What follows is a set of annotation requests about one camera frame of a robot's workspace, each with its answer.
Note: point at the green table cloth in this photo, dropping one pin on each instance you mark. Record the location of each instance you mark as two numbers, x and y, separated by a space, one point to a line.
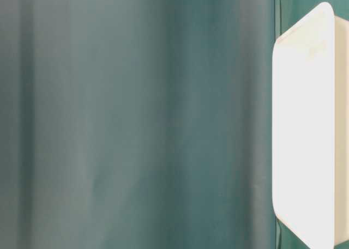
140 123

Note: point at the white plastic tray case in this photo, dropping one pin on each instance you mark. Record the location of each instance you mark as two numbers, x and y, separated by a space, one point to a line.
310 129

